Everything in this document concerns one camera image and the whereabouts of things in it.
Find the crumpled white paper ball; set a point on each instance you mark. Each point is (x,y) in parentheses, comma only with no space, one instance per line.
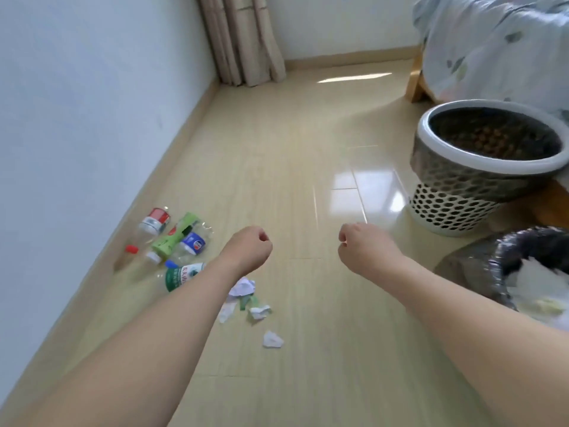
(272,339)
(259,312)
(242,287)

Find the dark green label plastic bottle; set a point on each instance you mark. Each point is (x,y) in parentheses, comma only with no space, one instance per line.
(180,276)

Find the green paper scrap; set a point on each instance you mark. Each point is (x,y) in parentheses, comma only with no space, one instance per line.
(247,302)

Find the white perforated waste basket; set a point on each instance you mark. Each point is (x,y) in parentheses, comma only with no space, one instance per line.
(482,164)

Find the leaf print bed sheet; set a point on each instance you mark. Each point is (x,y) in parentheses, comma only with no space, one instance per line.
(498,44)

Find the person's right forearm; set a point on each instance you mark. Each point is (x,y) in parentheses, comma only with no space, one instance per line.
(484,342)

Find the person's left forearm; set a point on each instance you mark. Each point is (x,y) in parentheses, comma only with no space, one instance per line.
(133,346)

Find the blue label plastic bottle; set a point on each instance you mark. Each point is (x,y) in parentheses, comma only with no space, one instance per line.
(190,245)

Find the black bag lined bin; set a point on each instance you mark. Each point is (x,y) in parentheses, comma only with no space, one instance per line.
(498,262)

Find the person's right hand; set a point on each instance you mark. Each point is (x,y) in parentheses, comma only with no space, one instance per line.
(366,248)

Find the beige curtain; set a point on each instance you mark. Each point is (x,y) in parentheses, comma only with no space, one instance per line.
(242,37)

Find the torn white paper scrap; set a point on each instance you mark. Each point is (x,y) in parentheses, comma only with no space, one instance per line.
(226,311)

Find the red label plastic bottle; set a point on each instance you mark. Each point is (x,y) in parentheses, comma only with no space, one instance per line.
(149,229)

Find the white paper trash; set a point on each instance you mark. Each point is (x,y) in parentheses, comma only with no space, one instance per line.
(540,289)

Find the person's right fingers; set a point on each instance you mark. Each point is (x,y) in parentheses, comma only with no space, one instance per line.
(344,237)

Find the person's left hand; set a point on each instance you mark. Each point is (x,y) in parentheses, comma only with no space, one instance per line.
(246,251)

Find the person's left fingers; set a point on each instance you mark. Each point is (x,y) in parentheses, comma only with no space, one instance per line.
(263,237)

